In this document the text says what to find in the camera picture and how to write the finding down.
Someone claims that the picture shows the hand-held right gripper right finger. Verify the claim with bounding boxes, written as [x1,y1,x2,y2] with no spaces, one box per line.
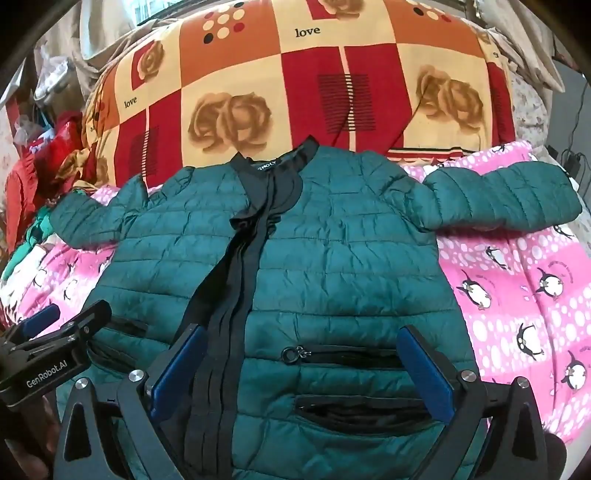
[396,324,550,480]

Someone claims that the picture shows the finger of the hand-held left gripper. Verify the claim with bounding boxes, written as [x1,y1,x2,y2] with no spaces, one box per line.
[45,299,113,349]
[8,304,62,345]

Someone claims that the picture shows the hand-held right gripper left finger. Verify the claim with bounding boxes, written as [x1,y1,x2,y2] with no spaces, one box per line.
[56,324,208,480]

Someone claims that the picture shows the dark green puffer jacket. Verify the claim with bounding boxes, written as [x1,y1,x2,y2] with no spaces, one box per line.
[50,141,581,480]

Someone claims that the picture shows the red clothes pile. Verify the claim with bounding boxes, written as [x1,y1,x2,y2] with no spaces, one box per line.
[4,111,100,254]

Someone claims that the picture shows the light green cloth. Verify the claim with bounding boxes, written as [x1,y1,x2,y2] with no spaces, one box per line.
[7,205,58,273]

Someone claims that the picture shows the pink penguin print blanket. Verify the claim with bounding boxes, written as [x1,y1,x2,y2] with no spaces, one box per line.
[0,141,591,444]

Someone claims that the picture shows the clear plastic bag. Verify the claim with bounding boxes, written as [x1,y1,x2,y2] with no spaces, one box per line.
[14,46,81,139]

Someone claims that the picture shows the black charger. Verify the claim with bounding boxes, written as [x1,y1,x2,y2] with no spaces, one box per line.
[561,148,591,180]

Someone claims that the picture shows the white cloth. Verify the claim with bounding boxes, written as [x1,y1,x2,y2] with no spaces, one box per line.
[74,0,155,86]

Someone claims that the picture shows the beige floral bedsheet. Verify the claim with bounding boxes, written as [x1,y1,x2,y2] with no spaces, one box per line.
[508,78,557,146]

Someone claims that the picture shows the red orange rose print quilt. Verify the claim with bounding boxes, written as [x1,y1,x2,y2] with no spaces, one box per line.
[81,0,518,190]

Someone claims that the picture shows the black cable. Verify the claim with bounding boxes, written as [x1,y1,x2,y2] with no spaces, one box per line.
[547,69,591,158]

